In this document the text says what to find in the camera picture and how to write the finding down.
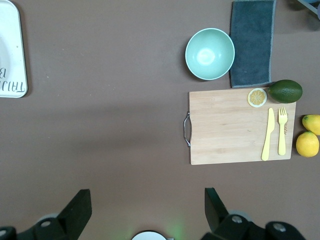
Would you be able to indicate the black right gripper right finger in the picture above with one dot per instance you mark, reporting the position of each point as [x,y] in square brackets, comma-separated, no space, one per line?
[225,227]

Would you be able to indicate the cream bear print tray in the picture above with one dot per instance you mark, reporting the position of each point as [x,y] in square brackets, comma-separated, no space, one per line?
[15,30]

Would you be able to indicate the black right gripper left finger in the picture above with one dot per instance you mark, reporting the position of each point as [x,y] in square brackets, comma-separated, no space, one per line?
[62,227]

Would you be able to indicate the green avocado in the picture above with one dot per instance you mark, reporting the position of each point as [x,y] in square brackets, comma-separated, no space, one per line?
[285,91]

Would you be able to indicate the yellow plastic knife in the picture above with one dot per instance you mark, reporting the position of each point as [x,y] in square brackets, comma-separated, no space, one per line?
[268,135]

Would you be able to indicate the dark grey cloth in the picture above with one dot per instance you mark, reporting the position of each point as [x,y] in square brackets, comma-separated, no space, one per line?
[251,45]

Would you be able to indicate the yellow plastic fork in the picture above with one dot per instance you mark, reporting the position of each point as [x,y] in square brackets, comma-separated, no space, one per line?
[282,135]

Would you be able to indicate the lemon slice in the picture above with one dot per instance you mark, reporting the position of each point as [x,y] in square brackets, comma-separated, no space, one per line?
[257,98]

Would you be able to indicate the yellow lemon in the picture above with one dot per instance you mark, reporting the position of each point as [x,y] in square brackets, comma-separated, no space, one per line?
[312,123]
[307,145]

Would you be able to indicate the mint green bowl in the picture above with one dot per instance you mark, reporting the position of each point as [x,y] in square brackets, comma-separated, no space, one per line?
[210,53]

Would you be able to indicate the wooden cutting board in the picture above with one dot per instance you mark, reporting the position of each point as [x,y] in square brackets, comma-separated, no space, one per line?
[225,130]

